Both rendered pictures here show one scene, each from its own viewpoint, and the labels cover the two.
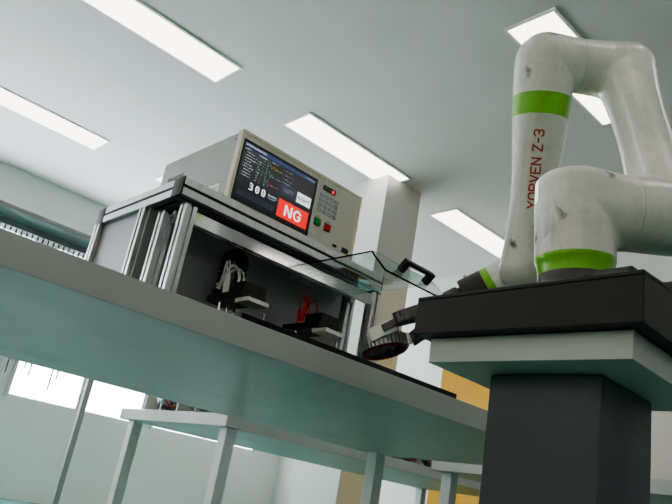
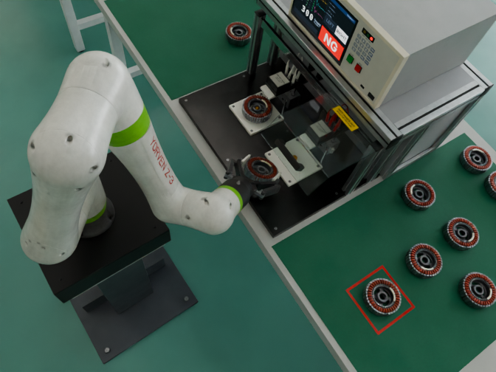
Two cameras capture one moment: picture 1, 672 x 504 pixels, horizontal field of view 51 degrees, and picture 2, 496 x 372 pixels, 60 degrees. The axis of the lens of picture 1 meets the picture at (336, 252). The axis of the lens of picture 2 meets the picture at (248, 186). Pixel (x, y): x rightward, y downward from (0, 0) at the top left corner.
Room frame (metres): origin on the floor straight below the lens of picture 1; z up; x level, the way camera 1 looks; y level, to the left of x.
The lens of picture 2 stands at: (1.49, -0.88, 2.06)
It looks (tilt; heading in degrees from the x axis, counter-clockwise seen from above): 61 degrees down; 86
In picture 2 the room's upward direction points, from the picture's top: 13 degrees clockwise
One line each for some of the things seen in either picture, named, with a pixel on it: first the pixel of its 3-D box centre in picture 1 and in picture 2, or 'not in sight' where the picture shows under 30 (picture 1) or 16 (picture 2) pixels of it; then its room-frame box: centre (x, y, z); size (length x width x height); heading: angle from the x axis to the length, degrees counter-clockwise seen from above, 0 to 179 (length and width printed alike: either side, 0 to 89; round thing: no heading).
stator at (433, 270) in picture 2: not in sight; (424, 260); (2.14, -0.34, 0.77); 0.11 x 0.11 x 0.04
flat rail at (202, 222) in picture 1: (289, 262); (311, 79); (1.68, 0.11, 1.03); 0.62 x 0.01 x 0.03; 130
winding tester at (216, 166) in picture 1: (256, 212); (387, 12); (1.85, 0.24, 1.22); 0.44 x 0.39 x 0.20; 130
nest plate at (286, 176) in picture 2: not in sight; (293, 161); (1.68, -0.05, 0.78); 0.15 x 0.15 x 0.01; 40
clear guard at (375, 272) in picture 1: (371, 282); (329, 136); (1.74, -0.11, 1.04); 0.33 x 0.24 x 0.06; 40
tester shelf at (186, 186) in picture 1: (243, 251); (370, 41); (1.84, 0.25, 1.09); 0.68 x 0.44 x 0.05; 130
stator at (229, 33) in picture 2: not in sight; (238, 33); (1.40, 0.54, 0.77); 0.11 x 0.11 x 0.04
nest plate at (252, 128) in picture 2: not in sight; (256, 112); (1.52, 0.14, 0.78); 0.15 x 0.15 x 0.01; 40
